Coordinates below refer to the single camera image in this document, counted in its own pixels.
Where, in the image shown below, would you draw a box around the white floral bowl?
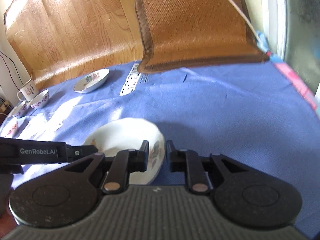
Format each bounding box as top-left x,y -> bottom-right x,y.
28,89 -> 50,109
1,117 -> 18,138
9,101 -> 27,118

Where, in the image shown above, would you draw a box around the white floral saucer plate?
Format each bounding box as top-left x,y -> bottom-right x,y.
73,68 -> 110,94

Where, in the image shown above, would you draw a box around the white enamel mug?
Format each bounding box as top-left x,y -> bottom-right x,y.
17,79 -> 39,102

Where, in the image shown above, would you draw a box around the blue patterned tablecloth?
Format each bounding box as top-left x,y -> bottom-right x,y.
19,62 -> 319,239

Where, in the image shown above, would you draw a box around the wood-pattern vinyl sheet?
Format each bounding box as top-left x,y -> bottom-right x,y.
4,0 -> 143,88

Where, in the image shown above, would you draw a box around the brown woven mat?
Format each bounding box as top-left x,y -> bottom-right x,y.
135,0 -> 268,74

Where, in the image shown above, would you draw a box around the red wire on wall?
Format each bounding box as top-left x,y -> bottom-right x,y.
0,51 -> 23,91

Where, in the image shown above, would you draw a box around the window with white frame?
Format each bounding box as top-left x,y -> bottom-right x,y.
261,0 -> 319,93

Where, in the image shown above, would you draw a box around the white power cable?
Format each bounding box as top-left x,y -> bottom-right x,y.
212,0 -> 263,46

